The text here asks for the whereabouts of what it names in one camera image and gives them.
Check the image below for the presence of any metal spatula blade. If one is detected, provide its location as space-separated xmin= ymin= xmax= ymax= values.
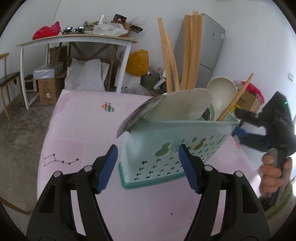
xmin=116 ymin=95 xmax=166 ymax=138

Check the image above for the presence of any cardboard box under table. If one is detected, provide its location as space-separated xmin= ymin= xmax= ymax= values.
xmin=38 ymin=77 xmax=64 ymax=105

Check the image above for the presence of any red plastic bag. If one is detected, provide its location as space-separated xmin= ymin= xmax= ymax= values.
xmin=33 ymin=21 xmax=61 ymax=40

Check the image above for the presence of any mint green utensil caddy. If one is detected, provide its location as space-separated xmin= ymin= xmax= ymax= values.
xmin=118 ymin=104 xmax=239 ymax=189

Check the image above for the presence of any white rice paddle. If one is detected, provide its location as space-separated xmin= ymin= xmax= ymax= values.
xmin=144 ymin=88 xmax=212 ymax=121

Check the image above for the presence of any yellow plastic bag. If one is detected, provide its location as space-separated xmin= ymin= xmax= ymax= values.
xmin=126 ymin=49 xmax=149 ymax=77

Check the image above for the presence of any white sack under table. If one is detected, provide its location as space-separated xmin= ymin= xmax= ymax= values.
xmin=65 ymin=58 xmax=110 ymax=91

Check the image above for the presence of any white ladle spoon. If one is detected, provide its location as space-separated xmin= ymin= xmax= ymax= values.
xmin=206 ymin=77 xmax=238 ymax=120

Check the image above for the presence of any wooden chair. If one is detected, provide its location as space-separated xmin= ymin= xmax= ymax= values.
xmin=0 ymin=52 xmax=25 ymax=123

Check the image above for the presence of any cardboard box right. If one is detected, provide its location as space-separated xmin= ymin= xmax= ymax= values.
xmin=236 ymin=91 xmax=261 ymax=113

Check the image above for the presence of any red bag on right box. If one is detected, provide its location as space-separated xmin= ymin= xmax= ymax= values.
xmin=240 ymin=83 xmax=265 ymax=104

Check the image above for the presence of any right hand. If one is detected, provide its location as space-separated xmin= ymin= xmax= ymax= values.
xmin=259 ymin=153 xmax=292 ymax=196

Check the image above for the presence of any white side table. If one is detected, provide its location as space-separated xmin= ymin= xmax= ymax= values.
xmin=17 ymin=34 xmax=137 ymax=109

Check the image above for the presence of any grey refrigerator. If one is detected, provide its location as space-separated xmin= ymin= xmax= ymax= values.
xmin=174 ymin=14 xmax=226 ymax=88

